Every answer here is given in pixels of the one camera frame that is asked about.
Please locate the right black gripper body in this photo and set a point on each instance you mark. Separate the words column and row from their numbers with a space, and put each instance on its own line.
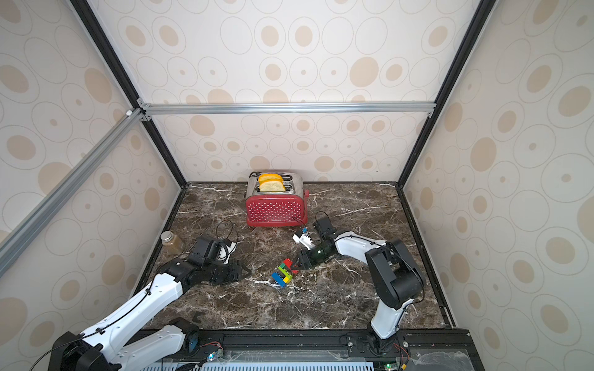
column 305, row 257

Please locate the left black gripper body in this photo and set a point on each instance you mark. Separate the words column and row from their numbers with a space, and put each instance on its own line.
column 220, row 273

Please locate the red lego brick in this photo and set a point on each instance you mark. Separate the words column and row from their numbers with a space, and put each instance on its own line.
column 288, row 264

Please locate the lime green lego brick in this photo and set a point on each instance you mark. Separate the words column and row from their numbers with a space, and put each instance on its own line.
column 288, row 275

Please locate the blue lego brick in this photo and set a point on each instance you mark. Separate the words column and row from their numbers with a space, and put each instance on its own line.
column 278, row 279

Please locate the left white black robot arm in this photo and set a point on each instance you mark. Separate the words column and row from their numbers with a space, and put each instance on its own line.
column 108, row 345

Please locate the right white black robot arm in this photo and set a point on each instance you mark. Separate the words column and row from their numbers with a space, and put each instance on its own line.
column 396, row 276

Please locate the small brown liquid bottle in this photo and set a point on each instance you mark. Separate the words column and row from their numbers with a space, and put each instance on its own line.
column 172, row 243

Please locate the red polka dot toaster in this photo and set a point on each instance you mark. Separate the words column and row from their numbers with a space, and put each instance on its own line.
column 285, row 209

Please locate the front yellow toast slice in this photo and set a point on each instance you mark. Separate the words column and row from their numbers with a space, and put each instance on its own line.
column 272, row 186

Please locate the yellow toast slice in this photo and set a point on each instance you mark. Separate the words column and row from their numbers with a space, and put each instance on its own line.
column 272, row 186
column 270, row 177

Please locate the back yellow toast slice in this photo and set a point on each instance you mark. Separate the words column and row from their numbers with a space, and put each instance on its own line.
column 270, row 177

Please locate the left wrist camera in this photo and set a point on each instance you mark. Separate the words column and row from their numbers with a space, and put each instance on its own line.
column 226, row 251

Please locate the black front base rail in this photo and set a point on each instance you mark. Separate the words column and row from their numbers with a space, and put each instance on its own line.
column 326, row 349

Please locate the diagonal aluminium left rail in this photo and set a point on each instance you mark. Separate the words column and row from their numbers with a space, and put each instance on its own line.
column 27, row 231

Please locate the horizontal aluminium back rail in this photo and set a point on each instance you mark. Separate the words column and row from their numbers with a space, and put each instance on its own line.
column 289, row 108

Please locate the left black corner post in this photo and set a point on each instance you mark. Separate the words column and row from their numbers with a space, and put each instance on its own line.
column 104, row 46

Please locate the black corner post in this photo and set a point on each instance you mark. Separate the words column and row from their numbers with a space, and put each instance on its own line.
column 468, row 42
column 104, row 46

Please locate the right black corner post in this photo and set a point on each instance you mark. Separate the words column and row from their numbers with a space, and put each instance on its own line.
column 468, row 42

